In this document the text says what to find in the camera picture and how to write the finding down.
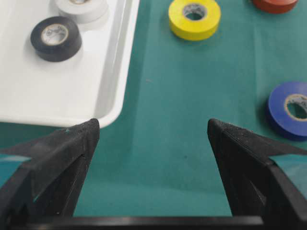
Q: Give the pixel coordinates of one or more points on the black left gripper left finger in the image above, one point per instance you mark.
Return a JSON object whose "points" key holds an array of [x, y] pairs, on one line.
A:
{"points": [[49, 182]]}

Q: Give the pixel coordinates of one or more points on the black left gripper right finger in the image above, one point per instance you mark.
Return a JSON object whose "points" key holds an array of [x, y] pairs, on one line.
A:
{"points": [[254, 184]]}

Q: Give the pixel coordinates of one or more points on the black tape roll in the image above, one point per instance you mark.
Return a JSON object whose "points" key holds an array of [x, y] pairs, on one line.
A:
{"points": [[56, 39]]}

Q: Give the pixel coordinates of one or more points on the white tape roll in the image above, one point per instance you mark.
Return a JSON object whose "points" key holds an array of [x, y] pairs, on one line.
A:
{"points": [[82, 11]]}

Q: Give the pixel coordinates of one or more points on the blue tape roll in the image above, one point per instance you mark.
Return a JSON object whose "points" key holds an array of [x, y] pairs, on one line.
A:
{"points": [[286, 110]]}

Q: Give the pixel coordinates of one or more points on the white plastic tray case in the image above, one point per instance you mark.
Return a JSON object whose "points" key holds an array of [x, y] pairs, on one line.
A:
{"points": [[91, 84]]}

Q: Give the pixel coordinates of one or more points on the yellow tape roll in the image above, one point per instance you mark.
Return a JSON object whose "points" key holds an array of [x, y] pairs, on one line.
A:
{"points": [[194, 20]]}

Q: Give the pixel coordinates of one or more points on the red tape roll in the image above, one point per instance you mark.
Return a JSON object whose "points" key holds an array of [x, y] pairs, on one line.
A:
{"points": [[275, 6]]}

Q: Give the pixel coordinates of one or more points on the green table cloth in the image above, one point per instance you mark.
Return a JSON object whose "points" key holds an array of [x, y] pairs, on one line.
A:
{"points": [[155, 159]]}

